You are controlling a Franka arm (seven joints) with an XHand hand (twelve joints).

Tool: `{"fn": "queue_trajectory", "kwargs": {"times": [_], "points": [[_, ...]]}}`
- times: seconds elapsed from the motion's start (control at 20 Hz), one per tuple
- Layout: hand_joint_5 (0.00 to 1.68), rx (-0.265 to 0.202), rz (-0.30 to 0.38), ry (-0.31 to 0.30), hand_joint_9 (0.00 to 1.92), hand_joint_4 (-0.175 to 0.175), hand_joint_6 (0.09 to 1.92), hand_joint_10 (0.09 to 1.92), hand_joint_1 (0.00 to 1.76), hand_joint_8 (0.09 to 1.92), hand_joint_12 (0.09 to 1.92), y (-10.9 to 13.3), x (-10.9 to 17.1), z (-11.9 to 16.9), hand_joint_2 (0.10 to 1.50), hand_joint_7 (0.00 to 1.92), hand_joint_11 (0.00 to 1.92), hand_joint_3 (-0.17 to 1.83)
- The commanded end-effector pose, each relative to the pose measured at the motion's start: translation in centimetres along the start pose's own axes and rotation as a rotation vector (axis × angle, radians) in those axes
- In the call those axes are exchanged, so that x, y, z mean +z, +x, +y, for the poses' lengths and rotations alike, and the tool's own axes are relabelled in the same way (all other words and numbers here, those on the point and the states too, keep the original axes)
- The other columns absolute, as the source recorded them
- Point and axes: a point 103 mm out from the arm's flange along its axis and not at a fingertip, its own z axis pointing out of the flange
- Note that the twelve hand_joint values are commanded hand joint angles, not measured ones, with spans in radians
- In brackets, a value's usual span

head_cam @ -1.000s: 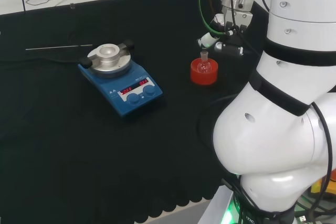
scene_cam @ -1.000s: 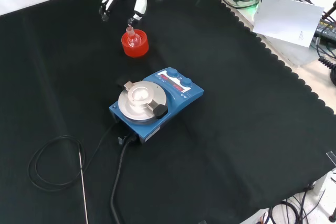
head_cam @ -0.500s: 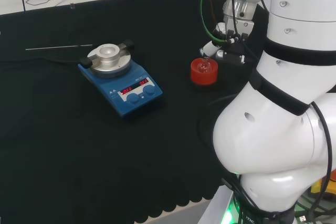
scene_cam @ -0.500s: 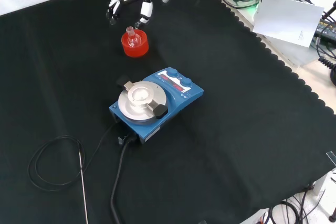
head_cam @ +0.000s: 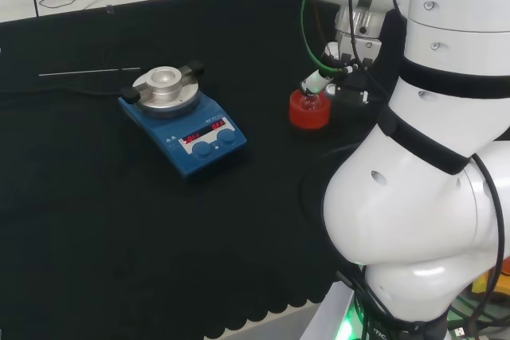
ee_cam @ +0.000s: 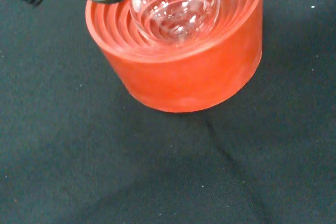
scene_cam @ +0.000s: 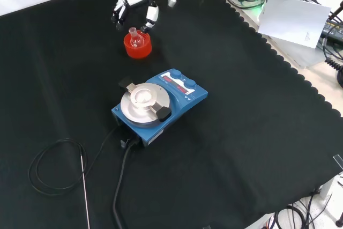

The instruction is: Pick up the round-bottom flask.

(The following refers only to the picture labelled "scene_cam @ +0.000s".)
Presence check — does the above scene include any orange ring flask holder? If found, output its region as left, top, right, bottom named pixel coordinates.
left=123, top=32, right=153, bottom=60

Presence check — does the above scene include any black instrument box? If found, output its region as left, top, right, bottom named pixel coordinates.
left=320, top=17, right=343, bottom=42

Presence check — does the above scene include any black coiled cable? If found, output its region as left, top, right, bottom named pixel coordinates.
left=324, top=56, right=343, bottom=88

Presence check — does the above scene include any thin black probe cable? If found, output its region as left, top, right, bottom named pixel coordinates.
left=28, top=125, right=120, bottom=196

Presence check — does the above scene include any heater with blue base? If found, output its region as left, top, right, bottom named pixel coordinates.
left=111, top=68, right=208, bottom=148

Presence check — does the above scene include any clear cloth clip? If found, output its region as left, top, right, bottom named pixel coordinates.
left=333, top=154, right=343, bottom=171

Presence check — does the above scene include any thin steel probe rod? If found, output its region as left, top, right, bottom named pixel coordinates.
left=79, top=151, right=91, bottom=229

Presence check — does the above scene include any thick black power cable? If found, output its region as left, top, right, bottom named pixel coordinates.
left=112, top=137, right=141, bottom=229

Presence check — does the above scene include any black bench cloth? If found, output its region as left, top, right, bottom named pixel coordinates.
left=0, top=0, right=343, bottom=229

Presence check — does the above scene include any clear glass round-bottom flask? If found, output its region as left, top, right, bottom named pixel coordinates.
left=128, top=26, right=145, bottom=47

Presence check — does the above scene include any pale board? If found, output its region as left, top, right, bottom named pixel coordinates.
left=257, top=0, right=332, bottom=50

